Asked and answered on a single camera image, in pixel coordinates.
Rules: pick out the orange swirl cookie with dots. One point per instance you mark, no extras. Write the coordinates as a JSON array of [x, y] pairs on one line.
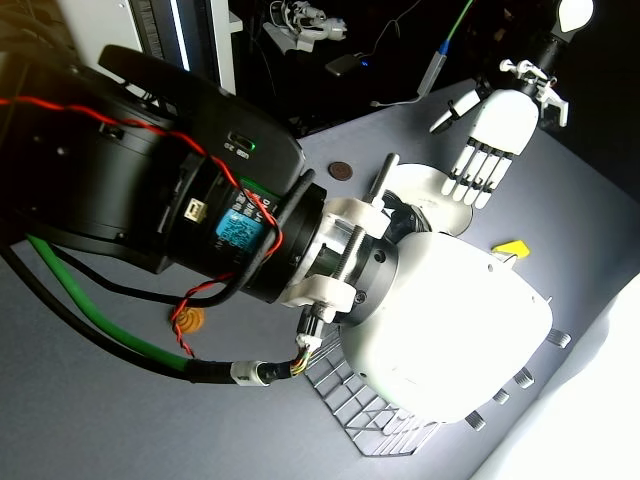
[[192, 320]]

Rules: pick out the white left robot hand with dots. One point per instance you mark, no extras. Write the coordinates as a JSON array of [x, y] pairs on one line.
[[507, 120]]

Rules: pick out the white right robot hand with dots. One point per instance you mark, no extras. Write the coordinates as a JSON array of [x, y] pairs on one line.
[[450, 325]]

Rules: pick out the yellow block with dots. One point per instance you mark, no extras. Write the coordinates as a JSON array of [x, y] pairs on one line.
[[512, 247]]

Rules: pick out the brown round cookie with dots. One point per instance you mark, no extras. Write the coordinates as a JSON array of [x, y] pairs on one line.
[[340, 170]]

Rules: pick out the white spare robot hand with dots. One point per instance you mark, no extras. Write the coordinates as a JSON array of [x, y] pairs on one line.
[[320, 25]]

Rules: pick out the grey angled stand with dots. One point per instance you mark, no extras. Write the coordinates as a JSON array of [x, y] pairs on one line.
[[290, 42]]

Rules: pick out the white cabinet with light strip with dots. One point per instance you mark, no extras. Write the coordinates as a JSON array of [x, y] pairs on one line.
[[110, 30]]

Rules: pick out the black power adapter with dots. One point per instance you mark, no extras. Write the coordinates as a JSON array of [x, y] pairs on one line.
[[345, 65]]

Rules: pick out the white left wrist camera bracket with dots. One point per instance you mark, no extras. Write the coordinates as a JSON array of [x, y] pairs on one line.
[[550, 100]]

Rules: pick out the white plate black rim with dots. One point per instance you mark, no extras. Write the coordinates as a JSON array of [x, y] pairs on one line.
[[425, 185]]

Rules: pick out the grey adapter blue plug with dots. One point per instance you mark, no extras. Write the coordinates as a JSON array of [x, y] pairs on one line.
[[431, 72]]

